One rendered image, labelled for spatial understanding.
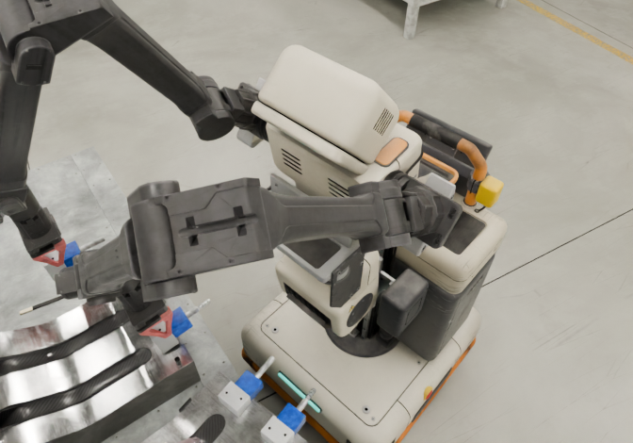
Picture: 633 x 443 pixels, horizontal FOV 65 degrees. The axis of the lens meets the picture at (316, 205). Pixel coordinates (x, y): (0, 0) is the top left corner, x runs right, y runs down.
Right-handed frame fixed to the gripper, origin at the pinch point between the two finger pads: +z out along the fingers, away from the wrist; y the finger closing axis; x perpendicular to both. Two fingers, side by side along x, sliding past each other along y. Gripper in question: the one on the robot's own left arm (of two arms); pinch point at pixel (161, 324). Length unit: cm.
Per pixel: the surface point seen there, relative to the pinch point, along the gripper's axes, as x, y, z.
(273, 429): 7.0, 26.3, 11.4
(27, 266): -22, -45, 3
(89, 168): 2, -73, 3
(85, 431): -20.7, 7.1, 4.5
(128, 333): -6.8, -6.0, 2.9
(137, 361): -7.9, 0.2, 4.6
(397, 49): 215, -188, 101
